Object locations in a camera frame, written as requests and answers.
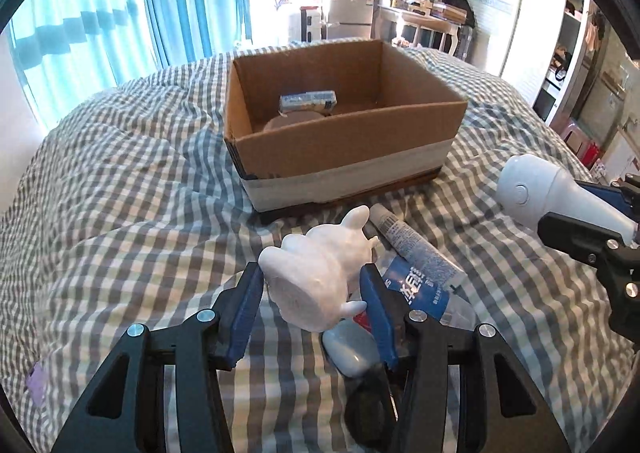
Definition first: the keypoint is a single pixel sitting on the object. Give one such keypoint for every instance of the blue label plastic bottle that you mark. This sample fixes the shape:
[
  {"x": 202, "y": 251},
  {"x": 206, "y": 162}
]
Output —
[{"x": 415, "y": 290}]

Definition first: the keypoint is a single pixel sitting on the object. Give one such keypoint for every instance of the black rounded object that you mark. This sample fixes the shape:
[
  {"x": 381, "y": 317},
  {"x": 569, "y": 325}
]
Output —
[{"x": 367, "y": 408}]

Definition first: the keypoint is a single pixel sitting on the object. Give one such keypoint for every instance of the white floor appliance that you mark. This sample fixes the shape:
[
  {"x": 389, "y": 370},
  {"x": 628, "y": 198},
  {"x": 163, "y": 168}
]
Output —
[{"x": 306, "y": 25}]

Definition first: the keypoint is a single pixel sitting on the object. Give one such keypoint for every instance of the small red object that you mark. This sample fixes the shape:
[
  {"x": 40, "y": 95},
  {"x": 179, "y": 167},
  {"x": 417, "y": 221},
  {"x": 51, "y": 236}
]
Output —
[{"x": 364, "y": 321}]

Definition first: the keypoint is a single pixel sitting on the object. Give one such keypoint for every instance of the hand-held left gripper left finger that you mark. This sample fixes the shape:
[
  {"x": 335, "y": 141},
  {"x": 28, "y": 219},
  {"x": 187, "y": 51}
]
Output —
[{"x": 246, "y": 313}]

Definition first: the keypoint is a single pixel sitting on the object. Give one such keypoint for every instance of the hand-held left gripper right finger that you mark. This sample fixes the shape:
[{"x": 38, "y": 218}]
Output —
[{"x": 376, "y": 313}]

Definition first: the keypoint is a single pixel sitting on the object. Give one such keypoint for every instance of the blue striped window curtain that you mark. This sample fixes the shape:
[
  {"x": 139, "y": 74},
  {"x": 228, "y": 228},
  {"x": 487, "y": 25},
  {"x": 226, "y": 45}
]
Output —
[{"x": 100, "y": 8}]

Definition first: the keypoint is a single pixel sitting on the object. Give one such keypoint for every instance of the white wardrobe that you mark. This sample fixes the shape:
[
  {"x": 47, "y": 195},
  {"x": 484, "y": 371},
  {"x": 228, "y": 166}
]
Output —
[{"x": 520, "y": 13}]

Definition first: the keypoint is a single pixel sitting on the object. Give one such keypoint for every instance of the brown cardboard box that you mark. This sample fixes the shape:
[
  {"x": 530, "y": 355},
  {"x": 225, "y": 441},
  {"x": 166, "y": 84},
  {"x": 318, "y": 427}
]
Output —
[{"x": 345, "y": 153}]

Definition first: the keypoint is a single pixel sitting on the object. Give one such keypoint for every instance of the brown tape roll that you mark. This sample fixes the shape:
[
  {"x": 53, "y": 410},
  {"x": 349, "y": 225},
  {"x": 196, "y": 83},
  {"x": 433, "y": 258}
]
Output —
[{"x": 292, "y": 122}]

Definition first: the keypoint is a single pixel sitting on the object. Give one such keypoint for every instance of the white handheld electric device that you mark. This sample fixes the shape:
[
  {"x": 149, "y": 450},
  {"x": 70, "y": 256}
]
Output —
[{"x": 542, "y": 193}]

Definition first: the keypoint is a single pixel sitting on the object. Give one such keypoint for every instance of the white plaster animal figurine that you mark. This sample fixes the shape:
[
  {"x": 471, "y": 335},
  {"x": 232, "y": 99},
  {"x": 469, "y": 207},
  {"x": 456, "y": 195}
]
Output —
[{"x": 312, "y": 265}]

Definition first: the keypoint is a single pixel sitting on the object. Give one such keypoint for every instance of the silver mini fridge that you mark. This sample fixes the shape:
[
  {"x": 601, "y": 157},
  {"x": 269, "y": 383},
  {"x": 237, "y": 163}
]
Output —
[{"x": 350, "y": 13}]

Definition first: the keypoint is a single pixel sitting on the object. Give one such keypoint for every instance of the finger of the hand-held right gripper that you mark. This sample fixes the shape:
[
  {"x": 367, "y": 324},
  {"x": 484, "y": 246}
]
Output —
[
  {"x": 607, "y": 195},
  {"x": 575, "y": 237}
]

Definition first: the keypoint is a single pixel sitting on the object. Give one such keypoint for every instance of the white dressing table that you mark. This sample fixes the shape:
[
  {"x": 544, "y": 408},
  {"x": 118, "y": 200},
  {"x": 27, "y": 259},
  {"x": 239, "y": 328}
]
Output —
[{"x": 420, "y": 20}]

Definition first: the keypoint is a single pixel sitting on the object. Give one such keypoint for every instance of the grey white checked blanket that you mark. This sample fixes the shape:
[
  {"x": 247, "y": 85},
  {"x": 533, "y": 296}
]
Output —
[{"x": 125, "y": 193}]

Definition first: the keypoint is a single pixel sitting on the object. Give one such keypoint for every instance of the pale blue earbuds case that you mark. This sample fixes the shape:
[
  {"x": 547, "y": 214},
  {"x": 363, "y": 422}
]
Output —
[{"x": 350, "y": 348}]

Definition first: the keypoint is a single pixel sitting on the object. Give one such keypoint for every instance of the blue tissue packet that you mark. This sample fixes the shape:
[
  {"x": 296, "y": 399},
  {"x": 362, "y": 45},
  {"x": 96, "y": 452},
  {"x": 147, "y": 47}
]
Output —
[{"x": 307, "y": 101}]

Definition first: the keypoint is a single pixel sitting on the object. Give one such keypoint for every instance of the white grey tube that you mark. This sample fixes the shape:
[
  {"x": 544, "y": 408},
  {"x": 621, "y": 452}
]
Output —
[{"x": 415, "y": 245}]

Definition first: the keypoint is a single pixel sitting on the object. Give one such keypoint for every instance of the black bag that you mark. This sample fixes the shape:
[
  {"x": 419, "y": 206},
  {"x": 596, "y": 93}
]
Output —
[{"x": 459, "y": 8}]

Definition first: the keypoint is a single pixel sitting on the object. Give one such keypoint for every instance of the white open shelf unit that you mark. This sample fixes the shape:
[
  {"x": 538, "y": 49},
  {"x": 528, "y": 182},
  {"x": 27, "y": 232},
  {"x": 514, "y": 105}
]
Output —
[{"x": 567, "y": 58}]

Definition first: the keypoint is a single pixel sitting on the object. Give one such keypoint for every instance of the small purple object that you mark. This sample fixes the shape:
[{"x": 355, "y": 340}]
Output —
[{"x": 37, "y": 383}]

